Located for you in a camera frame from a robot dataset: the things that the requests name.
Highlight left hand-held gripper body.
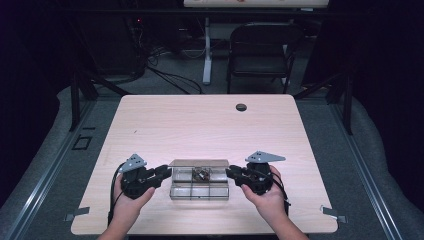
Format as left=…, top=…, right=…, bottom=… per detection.
left=118, top=153, right=158, bottom=200

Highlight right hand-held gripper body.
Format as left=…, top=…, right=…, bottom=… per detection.
left=244, top=150, right=287, bottom=196

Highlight smoky clear plastic compartment box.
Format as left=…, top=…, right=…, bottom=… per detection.
left=168, top=158, right=231, bottom=201

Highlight person's left hand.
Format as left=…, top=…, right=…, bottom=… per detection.
left=112, top=181, right=156, bottom=228

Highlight person's right hand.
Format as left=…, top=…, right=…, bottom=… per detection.
left=240, top=165, right=290, bottom=228

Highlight black folding chair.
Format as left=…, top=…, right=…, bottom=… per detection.
left=226, top=22, right=305, bottom=95

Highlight white desk leg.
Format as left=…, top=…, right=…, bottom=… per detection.
left=202, top=16, right=214, bottom=86

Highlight white desk top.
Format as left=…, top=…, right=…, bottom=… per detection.
left=182, top=0, right=330, bottom=9

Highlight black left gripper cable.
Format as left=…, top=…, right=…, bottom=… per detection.
left=106, top=162, right=128, bottom=226

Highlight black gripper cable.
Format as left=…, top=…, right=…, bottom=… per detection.
left=271, top=172, right=292, bottom=216
left=106, top=162, right=128, bottom=226

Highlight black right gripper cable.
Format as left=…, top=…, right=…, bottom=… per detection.
left=271, top=172, right=292, bottom=216

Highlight grey metal table bracket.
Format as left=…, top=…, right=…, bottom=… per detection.
left=319, top=204, right=348, bottom=225
left=64, top=206, right=91, bottom=223

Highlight black floor cables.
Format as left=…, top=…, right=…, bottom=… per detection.
left=145, top=49, right=204, bottom=96

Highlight aluminium floor rail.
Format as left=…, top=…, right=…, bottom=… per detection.
left=0, top=99, right=98, bottom=240
left=328, top=101, right=406, bottom=240

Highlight black metal frame stand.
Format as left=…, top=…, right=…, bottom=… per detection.
left=293, top=70, right=355, bottom=136
left=67, top=69, right=132, bottom=133

